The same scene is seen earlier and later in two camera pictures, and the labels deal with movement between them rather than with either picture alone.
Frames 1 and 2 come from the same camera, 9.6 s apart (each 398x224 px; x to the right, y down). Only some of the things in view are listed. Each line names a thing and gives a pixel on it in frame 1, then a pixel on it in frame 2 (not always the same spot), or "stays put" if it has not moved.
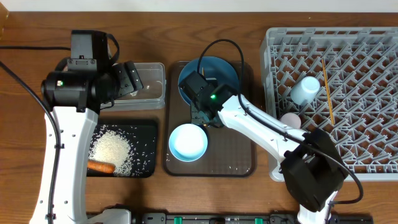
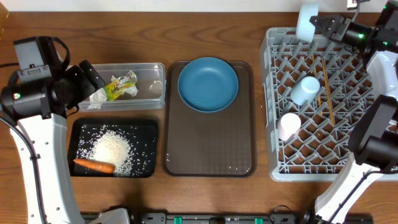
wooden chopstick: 330,107 stays put
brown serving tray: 228,154 stays put
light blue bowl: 188,142 -> 305,28
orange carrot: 103,167 stays put
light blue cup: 305,90 stays put
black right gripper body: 195,110 -> 358,33
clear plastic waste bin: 153,95 stays put
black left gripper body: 120,79 -> 75,83
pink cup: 292,120 stays put
